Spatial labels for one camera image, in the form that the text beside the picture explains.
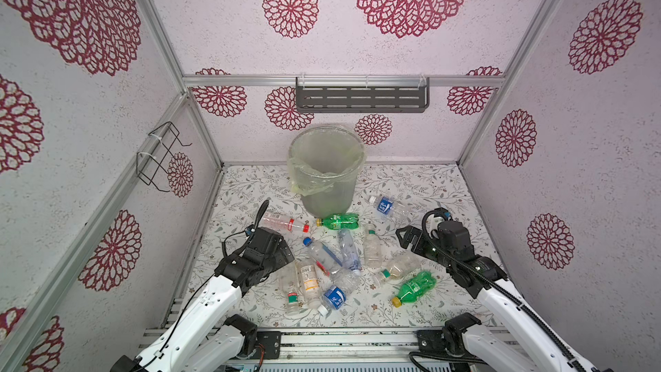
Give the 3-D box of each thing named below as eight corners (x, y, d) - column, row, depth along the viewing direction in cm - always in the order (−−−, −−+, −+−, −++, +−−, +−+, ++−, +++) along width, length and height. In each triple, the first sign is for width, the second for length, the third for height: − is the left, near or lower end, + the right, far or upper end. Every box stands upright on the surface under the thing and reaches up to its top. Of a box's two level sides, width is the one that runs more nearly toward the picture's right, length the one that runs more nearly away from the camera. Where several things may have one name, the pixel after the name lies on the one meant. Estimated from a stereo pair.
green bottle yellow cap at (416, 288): (398, 313, 81) (402, 308, 77) (387, 297, 84) (390, 292, 80) (434, 288, 86) (440, 281, 82) (423, 274, 89) (428, 267, 85)
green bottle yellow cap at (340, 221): (316, 232, 99) (316, 226, 95) (317, 218, 102) (316, 213, 99) (359, 232, 99) (360, 226, 95) (358, 218, 102) (358, 213, 99)
